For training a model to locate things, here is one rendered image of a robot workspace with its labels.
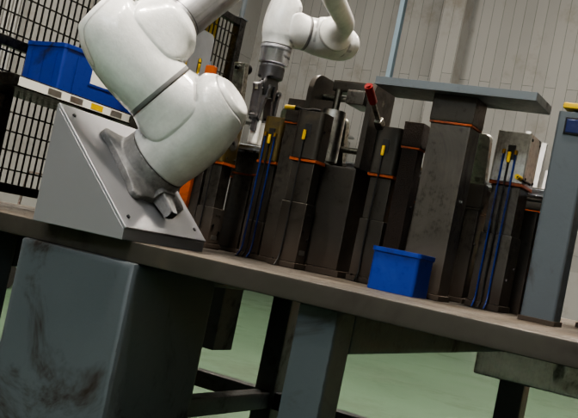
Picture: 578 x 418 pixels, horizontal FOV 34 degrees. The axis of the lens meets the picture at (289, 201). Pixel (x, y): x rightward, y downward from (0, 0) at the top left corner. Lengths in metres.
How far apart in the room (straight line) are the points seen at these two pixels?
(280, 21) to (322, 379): 1.32
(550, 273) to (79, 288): 0.95
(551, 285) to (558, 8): 10.52
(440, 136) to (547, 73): 10.12
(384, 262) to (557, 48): 10.38
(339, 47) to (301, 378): 1.29
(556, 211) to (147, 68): 0.88
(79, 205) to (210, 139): 0.29
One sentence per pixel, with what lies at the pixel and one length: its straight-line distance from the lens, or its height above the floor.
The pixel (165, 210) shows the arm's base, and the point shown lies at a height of 0.77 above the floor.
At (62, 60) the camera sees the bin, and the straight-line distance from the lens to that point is 2.59.
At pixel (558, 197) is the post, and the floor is 0.96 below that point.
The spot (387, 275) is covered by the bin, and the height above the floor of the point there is 0.73.
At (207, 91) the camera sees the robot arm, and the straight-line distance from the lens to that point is 1.90.
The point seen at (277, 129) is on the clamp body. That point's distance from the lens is 2.41.
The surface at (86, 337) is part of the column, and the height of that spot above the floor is 0.50.
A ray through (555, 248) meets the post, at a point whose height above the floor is 0.86.
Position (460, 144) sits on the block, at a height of 1.04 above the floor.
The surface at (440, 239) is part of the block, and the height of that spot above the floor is 0.83.
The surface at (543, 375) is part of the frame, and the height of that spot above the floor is 0.54.
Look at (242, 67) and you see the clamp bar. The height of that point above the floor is 1.20.
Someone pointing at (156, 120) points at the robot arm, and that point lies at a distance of 1.91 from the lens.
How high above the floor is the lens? 0.76
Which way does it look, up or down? 3 degrees up
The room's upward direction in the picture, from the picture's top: 12 degrees clockwise
